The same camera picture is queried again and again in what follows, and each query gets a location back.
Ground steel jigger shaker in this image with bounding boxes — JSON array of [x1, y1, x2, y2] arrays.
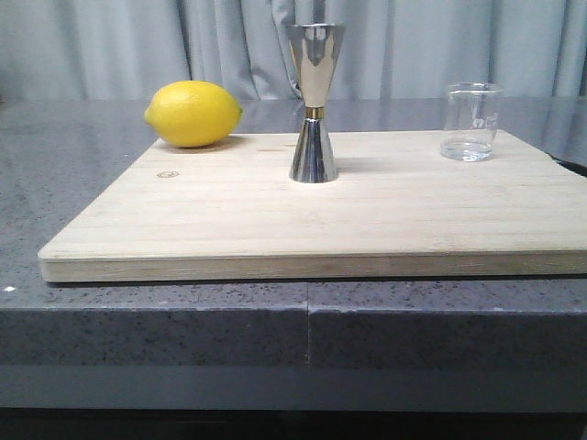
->
[[286, 23, 345, 183]]

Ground glass measuring beaker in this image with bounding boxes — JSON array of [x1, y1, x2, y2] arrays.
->
[[440, 82, 503, 162]]

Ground wooden cutting board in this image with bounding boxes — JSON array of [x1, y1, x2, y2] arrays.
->
[[39, 131, 586, 282]]

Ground yellow lemon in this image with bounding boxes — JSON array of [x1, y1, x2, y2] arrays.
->
[[144, 81, 242, 148]]

